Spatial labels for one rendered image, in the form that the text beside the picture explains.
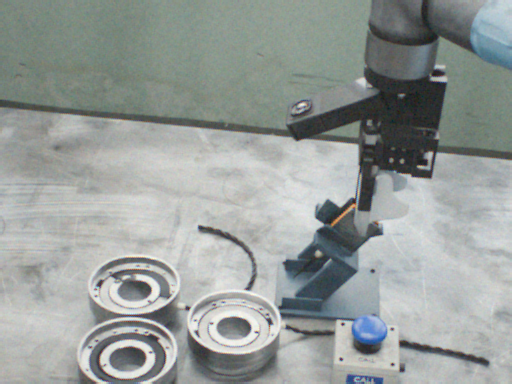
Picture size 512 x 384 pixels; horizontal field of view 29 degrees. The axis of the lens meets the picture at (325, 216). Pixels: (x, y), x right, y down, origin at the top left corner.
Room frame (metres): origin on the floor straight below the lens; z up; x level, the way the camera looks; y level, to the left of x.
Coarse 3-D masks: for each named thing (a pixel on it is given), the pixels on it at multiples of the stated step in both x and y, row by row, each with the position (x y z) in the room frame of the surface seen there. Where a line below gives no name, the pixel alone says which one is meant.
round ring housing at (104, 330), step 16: (112, 320) 0.78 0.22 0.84; (128, 320) 0.79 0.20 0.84; (144, 320) 0.79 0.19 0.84; (96, 336) 0.76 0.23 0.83; (160, 336) 0.78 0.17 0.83; (80, 352) 0.73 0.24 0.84; (112, 352) 0.75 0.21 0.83; (128, 352) 0.76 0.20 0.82; (144, 352) 0.75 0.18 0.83; (176, 352) 0.74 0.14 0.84; (80, 368) 0.71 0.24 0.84; (112, 368) 0.72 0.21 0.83; (144, 368) 0.73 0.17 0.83; (176, 368) 0.74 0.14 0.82
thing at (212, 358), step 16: (208, 304) 0.84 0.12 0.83; (224, 304) 0.84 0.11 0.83; (240, 304) 0.84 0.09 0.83; (256, 304) 0.85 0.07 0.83; (272, 304) 0.84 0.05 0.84; (192, 320) 0.81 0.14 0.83; (224, 320) 0.82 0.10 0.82; (240, 320) 0.82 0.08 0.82; (272, 320) 0.82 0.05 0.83; (192, 336) 0.77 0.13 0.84; (256, 336) 0.79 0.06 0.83; (272, 336) 0.79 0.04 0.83; (208, 352) 0.76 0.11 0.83; (224, 352) 0.75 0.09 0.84; (240, 352) 0.75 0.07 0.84; (256, 352) 0.76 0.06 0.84; (272, 352) 0.78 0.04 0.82; (208, 368) 0.76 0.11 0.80; (224, 368) 0.75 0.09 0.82; (240, 368) 0.75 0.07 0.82; (256, 368) 0.77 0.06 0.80
